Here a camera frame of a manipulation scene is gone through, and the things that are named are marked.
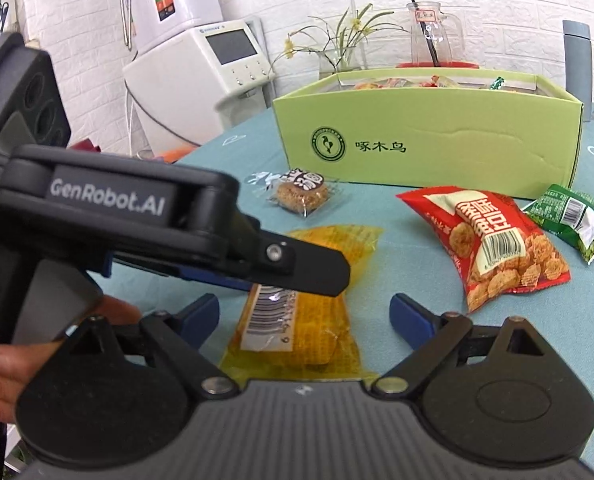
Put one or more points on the pile of snack packets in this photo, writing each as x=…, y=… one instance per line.
x=402, y=82

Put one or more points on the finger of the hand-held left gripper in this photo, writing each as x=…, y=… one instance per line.
x=212, y=276
x=307, y=267

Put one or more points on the teal tablecloth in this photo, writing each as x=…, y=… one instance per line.
x=367, y=205

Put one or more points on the white water purifier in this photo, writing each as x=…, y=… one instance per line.
x=177, y=10

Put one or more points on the glass pitcher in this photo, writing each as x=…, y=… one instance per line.
x=444, y=35

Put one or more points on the clear wrapped brown cake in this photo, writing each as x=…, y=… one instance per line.
x=299, y=194

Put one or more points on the light green cardboard box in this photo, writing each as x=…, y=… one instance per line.
x=452, y=135

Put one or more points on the green snack packet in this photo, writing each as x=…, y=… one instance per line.
x=572, y=215

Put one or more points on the silver curved pipe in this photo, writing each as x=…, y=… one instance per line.
x=123, y=15

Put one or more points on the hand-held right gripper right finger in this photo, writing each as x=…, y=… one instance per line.
x=412, y=320

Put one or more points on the glass vase with plant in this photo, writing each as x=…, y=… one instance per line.
x=344, y=55

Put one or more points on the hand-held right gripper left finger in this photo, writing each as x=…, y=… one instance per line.
x=202, y=317

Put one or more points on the red snack packet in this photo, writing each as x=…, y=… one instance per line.
x=497, y=250

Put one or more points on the white appliance with screen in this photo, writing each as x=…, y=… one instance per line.
x=177, y=90

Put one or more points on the grey thermos bottle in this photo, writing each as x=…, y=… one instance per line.
x=577, y=70

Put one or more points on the translucent yellow snack packet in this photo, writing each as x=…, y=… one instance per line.
x=312, y=330

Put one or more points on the black straw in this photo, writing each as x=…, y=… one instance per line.
x=429, y=45

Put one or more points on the person's left hand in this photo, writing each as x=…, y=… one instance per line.
x=2, y=380

